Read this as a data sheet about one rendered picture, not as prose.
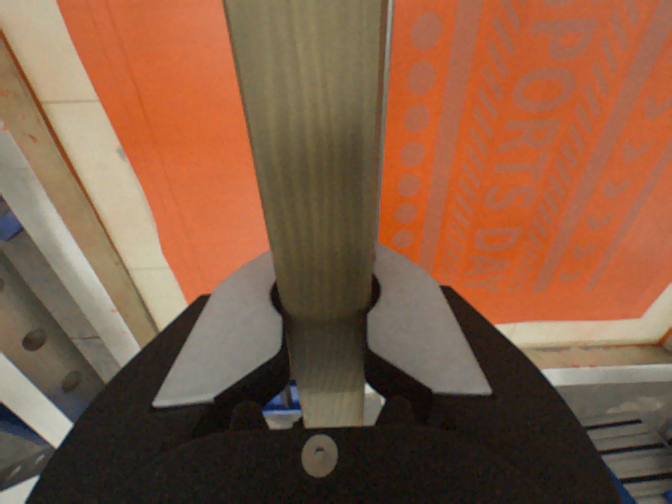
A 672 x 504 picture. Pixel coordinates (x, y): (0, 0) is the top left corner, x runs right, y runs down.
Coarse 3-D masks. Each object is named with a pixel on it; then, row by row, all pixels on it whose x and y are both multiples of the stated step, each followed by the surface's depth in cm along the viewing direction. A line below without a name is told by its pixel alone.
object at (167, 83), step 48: (96, 0) 18; (144, 0) 18; (192, 0) 18; (96, 48) 19; (144, 48) 19; (192, 48) 19; (144, 96) 21; (192, 96) 21; (240, 96) 21; (144, 144) 22; (192, 144) 22; (240, 144) 23
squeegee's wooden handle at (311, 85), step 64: (256, 0) 4; (320, 0) 4; (384, 0) 4; (256, 64) 4; (320, 64) 4; (384, 64) 5; (256, 128) 5; (320, 128) 5; (320, 192) 6; (320, 256) 7; (320, 320) 8; (320, 384) 10
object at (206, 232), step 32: (160, 192) 24; (192, 192) 25; (224, 192) 25; (256, 192) 25; (160, 224) 26; (192, 224) 26; (224, 224) 26; (256, 224) 26; (640, 224) 27; (192, 256) 28; (224, 256) 28; (256, 256) 28; (640, 256) 29; (192, 288) 30; (608, 288) 32; (640, 288) 32; (512, 320) 34; (544, 320) 34; (576, 320) 34; (608, 320) 34
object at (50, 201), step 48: (0, 48) 18; (0, 96) 18; (0, 144) 19; (48, 144) 21; (0, 192) 21; (48, 192) 21; (48, 240) 23; (96, 240) 25; (96, 288) 26; (144, 336) 31; (576, 384) 36
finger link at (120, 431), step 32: (192, 320) 7; (160, 352) 6; (128, 384) 6; (160, 384) 6; (96, 416) 5; (128, 416) 5; (160, 416) 5; (192, 416) 5; (64, 448) 5; (96, 448) 5; (128, 448) 5; (160, 448) 5; (64, 480) 4; (96, 480) 4
